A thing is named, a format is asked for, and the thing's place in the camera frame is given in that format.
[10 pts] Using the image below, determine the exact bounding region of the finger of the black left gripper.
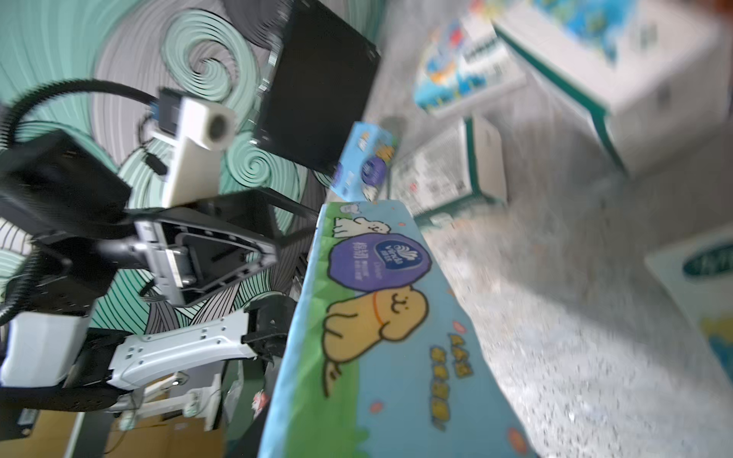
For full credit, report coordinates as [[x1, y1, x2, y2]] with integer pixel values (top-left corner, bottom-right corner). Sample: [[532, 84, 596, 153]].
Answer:
[[188, 187, 318, 240]]

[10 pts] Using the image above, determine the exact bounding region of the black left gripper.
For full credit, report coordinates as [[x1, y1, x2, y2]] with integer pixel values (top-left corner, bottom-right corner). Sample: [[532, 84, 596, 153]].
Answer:
[[1, 130, 280, 321]]

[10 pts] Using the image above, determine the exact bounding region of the black carrying case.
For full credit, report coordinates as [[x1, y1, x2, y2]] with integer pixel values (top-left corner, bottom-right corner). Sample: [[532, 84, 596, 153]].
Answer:
[[252, 1, 380, 175]]

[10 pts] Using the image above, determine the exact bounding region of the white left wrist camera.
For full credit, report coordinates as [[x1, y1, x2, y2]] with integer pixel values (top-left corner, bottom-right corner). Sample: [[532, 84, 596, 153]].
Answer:
[[158, 88, 238, 208]]

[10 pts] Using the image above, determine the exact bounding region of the green blue tissue pack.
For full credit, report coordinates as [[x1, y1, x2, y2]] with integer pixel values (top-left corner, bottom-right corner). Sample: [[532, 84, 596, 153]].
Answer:
[[494, 1, 732, 176]]

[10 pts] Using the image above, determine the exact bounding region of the light blue puppy tissue pack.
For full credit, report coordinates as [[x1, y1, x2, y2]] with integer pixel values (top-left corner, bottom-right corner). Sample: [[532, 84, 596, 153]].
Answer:
[[330, 122, 396, 202]]

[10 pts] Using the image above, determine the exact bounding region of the elephant print tissue pack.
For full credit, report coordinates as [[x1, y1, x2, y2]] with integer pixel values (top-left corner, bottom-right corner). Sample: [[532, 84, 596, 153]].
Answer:
[[412, 2, 526, 116], [644, 223, 732, 378]]

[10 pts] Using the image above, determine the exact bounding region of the green barcode tissue pack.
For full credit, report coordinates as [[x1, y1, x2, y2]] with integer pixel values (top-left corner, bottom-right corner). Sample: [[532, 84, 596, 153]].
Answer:
[[387, 116, 509, 227]]

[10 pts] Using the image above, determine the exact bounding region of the light blue wipes pack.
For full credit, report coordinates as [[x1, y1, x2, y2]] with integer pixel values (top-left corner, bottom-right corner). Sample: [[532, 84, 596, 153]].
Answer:
[[259, 200, 536, 457]]

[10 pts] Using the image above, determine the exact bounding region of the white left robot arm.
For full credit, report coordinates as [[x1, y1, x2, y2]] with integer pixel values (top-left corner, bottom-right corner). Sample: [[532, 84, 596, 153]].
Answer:
[[1, 131, 317, 412]]

